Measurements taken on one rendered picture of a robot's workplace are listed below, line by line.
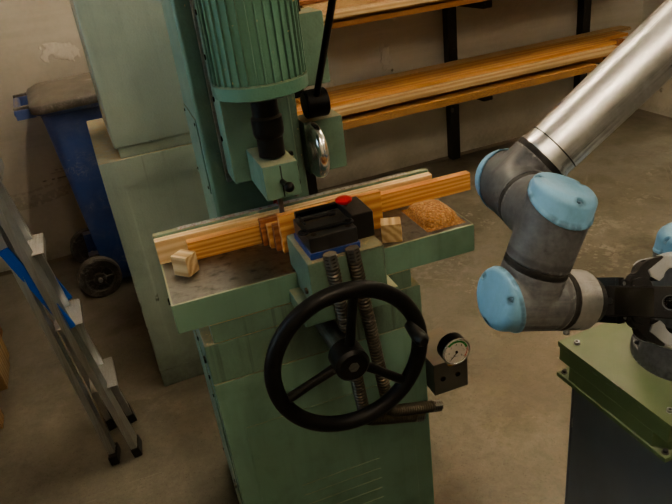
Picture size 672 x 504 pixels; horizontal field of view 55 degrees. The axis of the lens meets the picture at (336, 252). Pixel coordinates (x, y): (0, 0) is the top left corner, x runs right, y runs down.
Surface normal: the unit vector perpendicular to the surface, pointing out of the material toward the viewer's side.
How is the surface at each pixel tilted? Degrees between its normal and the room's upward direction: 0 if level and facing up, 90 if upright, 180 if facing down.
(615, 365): 1
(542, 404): 0
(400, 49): 90
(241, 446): 90
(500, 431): 0
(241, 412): 90
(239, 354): 90
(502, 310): 76
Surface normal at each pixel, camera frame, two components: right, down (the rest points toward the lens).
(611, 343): -0.12, -0.88
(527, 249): -0.68, 0.16
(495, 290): -0.92, 0.05
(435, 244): 0.33, 0.39
